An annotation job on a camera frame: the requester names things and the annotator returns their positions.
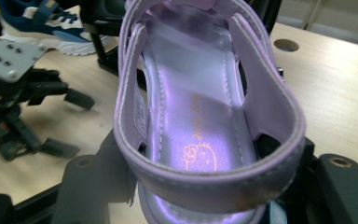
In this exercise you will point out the purple sandal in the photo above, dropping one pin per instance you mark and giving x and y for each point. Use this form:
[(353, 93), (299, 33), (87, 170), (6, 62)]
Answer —
[(199, 93)]

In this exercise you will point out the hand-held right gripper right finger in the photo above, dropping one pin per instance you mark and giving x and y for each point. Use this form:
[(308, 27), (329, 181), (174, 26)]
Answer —
[(338, 193)]

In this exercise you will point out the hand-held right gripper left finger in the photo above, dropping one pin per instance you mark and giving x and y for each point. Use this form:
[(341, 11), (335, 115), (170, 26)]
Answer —
[(90, 186)]

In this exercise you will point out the navy and white sneaker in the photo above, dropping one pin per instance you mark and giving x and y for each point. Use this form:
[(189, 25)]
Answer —
[(52, 28)]

